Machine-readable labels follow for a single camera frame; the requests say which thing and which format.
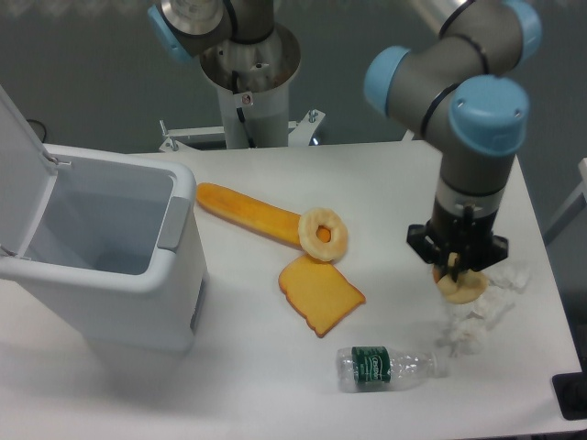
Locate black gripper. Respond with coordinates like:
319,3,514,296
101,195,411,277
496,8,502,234
406,201,509,292

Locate pale round bread roll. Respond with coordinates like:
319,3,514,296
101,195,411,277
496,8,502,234
432,266,489,304

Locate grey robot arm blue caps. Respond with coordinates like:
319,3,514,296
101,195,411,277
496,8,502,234
148,1,542,281

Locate crumpled white tissue paper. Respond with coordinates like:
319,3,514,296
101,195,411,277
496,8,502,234
440,262,531,358

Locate clear plastic bottle green label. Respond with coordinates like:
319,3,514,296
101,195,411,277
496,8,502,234
336,346,449,392

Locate orange toast slice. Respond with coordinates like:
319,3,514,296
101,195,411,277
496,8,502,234
278,255,366,338

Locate black device at table edge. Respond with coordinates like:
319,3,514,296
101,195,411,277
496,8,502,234
551,372,586,421

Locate long orange baguette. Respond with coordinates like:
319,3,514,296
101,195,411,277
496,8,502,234
195,182,301,248

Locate white trash bin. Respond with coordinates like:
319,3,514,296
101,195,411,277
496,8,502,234
1,145,206,352

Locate white open bin lid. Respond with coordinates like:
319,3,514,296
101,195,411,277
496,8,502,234
1,91,71,258

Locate pale ring donut bread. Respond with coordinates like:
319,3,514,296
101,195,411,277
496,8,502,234
298,207,349,262

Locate white frame at right edge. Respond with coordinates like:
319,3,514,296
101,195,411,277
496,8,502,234
543,158,586,246

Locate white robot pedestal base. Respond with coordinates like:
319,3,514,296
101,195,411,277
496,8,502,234
160,24,326,151

